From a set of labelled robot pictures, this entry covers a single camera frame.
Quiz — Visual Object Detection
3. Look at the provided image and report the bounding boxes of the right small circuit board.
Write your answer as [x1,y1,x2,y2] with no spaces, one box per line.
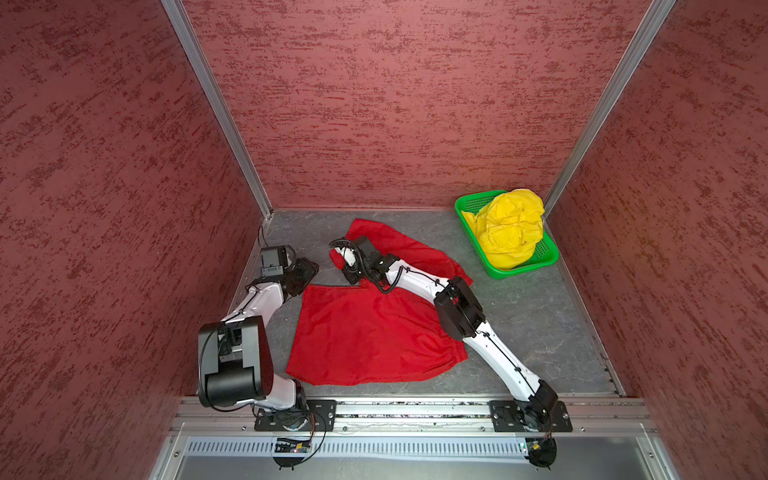
[526,438,558,469]

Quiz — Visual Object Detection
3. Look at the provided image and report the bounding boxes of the yellow shorts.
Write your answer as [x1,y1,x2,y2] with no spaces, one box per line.
[458,189,545,270]

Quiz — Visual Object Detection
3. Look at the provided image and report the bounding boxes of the left aluminium corner post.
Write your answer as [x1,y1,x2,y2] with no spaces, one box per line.
[161,0,274,223]

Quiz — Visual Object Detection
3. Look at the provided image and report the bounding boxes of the small circuit board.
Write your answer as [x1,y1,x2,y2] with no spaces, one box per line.
[274,438,313,455]
[526,438,558,469]

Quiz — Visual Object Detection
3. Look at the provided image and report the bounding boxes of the aluminium corner post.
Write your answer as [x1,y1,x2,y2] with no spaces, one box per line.
[161,0,274,223]
[544,0,676,221]

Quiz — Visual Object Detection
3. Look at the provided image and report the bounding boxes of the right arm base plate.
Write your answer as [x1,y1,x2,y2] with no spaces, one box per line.
[488,400,573,433]

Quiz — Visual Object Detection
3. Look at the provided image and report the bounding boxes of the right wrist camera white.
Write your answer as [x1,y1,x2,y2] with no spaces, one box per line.
[329,238,360,270]

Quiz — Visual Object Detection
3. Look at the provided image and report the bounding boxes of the right aluminium corner post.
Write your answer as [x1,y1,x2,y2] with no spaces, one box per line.
[544,0,676,221]

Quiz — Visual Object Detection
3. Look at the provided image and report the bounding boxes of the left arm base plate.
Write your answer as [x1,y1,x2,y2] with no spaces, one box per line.
[254,399,337,433]

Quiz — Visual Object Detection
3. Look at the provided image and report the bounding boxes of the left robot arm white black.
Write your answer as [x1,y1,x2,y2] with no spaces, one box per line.
[197,245,319,417]

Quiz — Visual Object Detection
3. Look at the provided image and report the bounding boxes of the green plastic basket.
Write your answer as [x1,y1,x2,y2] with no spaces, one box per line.
[454,190,559,279]

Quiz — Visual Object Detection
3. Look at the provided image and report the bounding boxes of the slotted cable duct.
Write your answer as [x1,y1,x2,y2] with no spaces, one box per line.
[184,436,527,462]

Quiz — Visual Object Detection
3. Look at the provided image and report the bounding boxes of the left small circuit board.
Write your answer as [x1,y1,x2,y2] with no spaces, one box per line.
[274,438,313,455]

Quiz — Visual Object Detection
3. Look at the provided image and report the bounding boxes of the aluminium mounting rail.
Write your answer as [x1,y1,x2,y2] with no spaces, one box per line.
[170,395,659,438]

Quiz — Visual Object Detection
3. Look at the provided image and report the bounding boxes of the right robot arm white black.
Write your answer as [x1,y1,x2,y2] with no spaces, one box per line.
[330,236,559,431]

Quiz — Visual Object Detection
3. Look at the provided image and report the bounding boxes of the red shorts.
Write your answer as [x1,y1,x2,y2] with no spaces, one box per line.
[285,218,474,386]

